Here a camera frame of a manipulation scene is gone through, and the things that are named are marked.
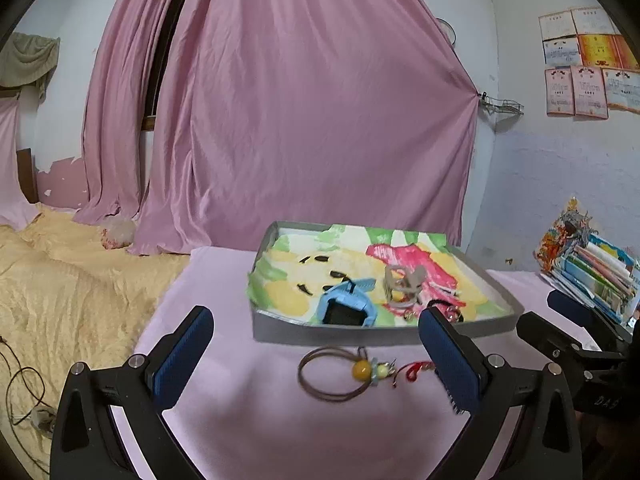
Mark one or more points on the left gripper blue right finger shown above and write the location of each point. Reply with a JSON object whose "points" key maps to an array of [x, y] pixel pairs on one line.
{"points": [[544, 443]]}

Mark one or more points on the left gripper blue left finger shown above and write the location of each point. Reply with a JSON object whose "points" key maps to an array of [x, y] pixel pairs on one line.
{"points": [[86, 441]]}

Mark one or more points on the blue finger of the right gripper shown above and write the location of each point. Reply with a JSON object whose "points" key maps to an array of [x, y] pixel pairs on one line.
{"points": [[598, 325], [553, 342]]}

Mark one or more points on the light blue smart watch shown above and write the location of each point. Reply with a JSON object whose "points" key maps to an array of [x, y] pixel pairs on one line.
{"points": [[348, 304]]}

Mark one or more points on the stack of books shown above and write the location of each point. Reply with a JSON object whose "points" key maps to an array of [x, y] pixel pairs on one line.
{"points": [[578, 261]]}

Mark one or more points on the yellow bed blanket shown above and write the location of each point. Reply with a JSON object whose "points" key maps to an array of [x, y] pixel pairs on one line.
{"points": [[65, 298]]}

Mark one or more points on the grey tray with colourful liner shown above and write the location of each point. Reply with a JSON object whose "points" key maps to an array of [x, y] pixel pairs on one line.
{"points": [[313, 284]]}

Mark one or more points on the large pink curtain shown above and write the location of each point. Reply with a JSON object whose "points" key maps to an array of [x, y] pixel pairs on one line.
{"points": [[208, 120]]}

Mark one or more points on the olive green hanging cloth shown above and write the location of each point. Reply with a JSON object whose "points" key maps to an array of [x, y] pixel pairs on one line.
{"points": [[29, 60]]}

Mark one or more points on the wire wall rack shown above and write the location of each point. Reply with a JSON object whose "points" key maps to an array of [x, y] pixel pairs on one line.
{"points": [[500, 106]]}

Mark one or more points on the pink sheet on wall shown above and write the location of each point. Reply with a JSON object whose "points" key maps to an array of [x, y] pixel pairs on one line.
{"points": [[16, 211]]}

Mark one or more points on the wall certificates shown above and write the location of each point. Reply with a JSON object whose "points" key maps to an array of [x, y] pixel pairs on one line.
{"points": [[590, 69]]}

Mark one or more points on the round wall clock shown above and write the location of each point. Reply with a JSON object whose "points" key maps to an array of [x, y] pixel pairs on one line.
{"points": [[448, 31]]}

